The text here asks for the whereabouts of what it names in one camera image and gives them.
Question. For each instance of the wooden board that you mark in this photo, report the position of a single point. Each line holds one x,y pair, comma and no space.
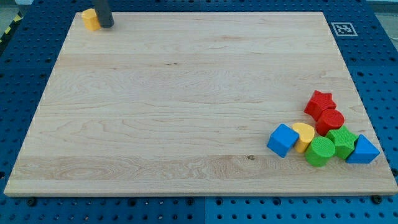
184,103

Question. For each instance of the red star block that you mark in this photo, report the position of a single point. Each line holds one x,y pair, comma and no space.
318,103

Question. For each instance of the green star block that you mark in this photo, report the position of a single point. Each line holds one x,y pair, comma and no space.
344,141

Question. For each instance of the blue cube block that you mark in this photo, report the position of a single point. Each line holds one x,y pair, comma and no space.
282,139

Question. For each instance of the yellow heart block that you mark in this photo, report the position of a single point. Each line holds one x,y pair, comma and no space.
306,134

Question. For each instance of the green cylinder block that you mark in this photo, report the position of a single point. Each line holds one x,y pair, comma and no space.
320,151

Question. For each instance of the red cylinder block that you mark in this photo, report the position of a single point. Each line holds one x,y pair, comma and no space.
329,119

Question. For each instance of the yellow hexagon block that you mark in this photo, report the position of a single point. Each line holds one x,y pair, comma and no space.
90,19

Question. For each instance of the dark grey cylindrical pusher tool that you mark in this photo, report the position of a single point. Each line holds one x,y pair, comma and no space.
104,13

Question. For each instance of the white fiducial marker tag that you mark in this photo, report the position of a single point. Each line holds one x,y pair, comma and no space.
344,29

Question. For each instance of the blue triangle block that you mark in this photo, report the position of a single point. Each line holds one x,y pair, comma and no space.
364,152

